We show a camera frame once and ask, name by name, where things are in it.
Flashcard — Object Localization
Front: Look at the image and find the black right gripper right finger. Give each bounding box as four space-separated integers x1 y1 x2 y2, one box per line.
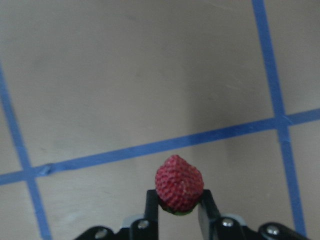
198 189 246 240

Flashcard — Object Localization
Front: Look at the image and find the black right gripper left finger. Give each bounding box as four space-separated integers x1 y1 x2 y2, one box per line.
129 189 159 240

